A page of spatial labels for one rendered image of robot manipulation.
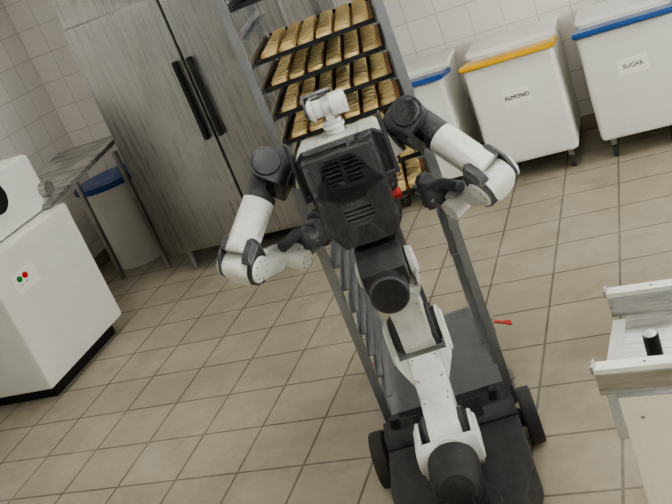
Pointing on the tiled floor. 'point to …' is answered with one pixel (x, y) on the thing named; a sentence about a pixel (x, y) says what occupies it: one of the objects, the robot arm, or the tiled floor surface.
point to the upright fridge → (180, 106)
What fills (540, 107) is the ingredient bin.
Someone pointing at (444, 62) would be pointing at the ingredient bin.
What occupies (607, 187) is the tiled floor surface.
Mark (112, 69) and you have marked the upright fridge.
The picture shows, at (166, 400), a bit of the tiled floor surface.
